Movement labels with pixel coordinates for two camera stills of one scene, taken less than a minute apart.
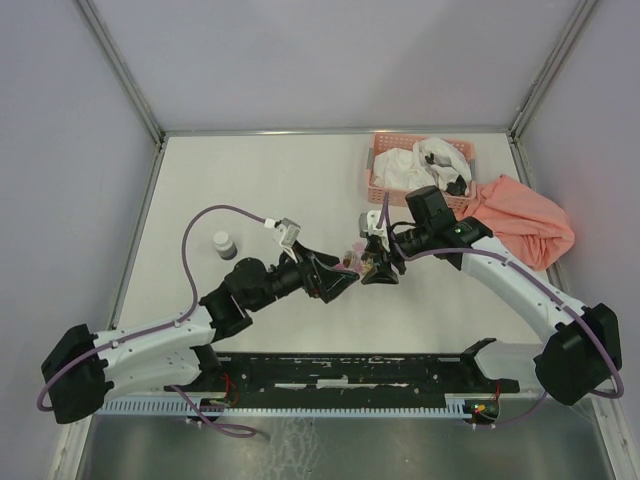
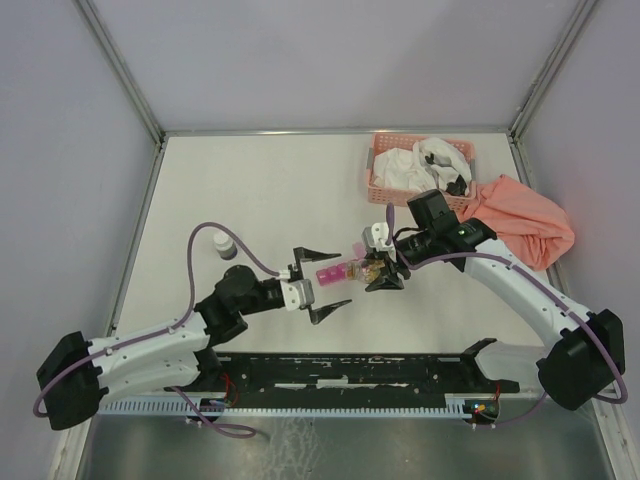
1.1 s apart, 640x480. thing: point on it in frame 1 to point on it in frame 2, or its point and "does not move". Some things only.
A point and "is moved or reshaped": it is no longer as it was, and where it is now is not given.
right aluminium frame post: [582, 12] does not move
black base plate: [232, 376] does not move
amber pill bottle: [349, 259] is moved or reshaped
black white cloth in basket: [450, 166] does not move
